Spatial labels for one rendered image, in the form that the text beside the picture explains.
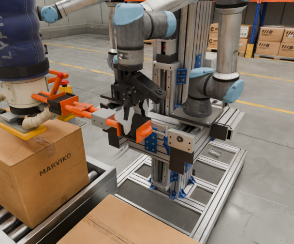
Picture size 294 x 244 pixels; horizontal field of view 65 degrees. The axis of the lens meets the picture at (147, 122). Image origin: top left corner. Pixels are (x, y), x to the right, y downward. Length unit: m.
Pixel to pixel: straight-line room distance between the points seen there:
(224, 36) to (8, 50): 0.82
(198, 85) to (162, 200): 1.02
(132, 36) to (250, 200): 1.96
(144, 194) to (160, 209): 0.19
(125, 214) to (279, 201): 1.51
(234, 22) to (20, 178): 1.10
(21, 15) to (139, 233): 1.07
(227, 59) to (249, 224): 1.46
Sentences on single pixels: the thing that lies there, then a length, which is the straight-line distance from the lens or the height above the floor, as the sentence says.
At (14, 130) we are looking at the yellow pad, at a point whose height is 1.10.
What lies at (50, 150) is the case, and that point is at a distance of 1.24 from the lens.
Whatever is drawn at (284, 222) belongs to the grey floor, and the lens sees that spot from 2.29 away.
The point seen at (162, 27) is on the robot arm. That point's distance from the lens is 0.71.
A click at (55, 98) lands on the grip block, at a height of 1.22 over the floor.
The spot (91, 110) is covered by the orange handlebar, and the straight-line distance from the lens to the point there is 0.89.
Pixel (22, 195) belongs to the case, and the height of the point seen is 0.78.
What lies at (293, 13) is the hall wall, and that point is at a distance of 9.01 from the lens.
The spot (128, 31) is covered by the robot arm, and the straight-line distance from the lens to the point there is 0.64.
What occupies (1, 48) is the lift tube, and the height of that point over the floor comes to 1.41.
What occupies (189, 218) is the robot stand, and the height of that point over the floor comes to 0.21.
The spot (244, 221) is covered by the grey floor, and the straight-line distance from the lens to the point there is 2.17.
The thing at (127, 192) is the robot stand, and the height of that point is 0.21.
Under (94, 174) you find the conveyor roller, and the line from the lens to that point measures 1.62.
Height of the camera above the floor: 1.57
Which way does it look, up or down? 28 degrees down
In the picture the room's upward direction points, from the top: straight up
